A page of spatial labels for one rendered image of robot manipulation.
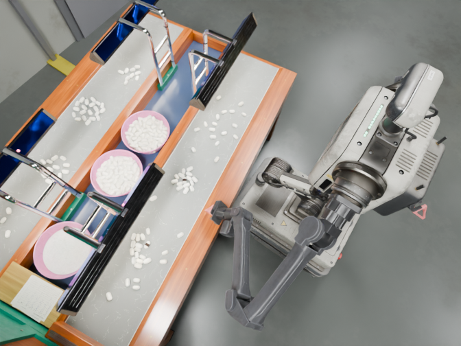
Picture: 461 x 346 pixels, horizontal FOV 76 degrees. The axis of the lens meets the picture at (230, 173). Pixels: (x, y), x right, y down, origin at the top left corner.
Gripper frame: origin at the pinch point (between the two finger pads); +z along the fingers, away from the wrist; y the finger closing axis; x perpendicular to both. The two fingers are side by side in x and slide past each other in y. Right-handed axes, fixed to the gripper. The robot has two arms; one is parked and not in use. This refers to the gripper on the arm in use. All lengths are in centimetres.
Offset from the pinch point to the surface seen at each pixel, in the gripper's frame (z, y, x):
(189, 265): 1.5, 25.8, 7.3
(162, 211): 21.0, 8.0, -8.3
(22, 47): 186, -76, -99
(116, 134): 52, -19, -40
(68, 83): 82, -36, -70
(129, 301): 18, 51, -1
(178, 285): 2.6, 35.8, 7.4
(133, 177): 39.2, -2.3, -23.3
